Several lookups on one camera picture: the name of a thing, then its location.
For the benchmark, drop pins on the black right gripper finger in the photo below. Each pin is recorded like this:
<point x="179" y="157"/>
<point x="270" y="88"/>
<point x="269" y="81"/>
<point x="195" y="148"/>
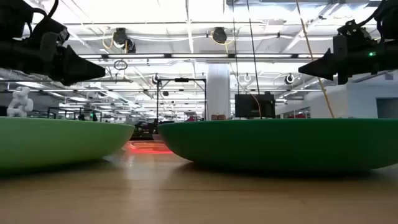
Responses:
<point x="320" y="67"/>

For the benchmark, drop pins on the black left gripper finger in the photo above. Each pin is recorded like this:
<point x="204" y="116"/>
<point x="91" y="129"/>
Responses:
<point x="77" y="70"/>

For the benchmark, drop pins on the light green plastic plate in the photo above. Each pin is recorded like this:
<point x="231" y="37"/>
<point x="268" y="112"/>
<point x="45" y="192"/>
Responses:
<point x="56" y="143"/>

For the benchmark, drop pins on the dark green plastic plate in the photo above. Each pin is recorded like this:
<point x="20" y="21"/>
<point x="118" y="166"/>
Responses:
<point x="280" y="143"/>

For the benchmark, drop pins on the orange translucent plastic plate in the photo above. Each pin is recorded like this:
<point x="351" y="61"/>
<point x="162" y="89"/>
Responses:
<point x="149" y="149"/>

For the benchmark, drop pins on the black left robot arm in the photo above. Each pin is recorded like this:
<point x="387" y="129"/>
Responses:
<point x="12" y="18"/>

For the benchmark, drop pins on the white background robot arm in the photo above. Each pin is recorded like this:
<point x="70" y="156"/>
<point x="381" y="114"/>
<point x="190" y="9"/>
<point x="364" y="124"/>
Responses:
<point x="20" y="104"/>

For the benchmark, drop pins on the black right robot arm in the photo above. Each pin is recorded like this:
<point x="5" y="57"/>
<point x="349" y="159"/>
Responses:
<point x="390" y="21"/>

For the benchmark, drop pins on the grey door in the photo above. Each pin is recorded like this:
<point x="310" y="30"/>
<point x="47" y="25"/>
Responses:
<point x="387" y="108"/>

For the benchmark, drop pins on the black monitor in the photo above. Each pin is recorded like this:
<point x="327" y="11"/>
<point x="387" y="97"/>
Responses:
<point x="248" y="105"/>

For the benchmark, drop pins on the white round column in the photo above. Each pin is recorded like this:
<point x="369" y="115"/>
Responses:
<point x="217" y="93"/>

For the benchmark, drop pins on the brown cardboard boxes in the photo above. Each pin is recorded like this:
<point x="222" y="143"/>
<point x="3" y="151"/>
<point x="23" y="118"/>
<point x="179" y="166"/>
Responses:
<point x="218" y="117"/>

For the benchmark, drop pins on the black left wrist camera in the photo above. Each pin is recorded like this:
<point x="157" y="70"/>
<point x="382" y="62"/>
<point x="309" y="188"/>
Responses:
<point x="51" y="29"/>

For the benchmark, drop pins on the black metal frame rig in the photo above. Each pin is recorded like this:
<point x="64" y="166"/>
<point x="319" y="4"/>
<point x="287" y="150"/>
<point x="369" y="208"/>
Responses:
<point x="182" y="80"/>

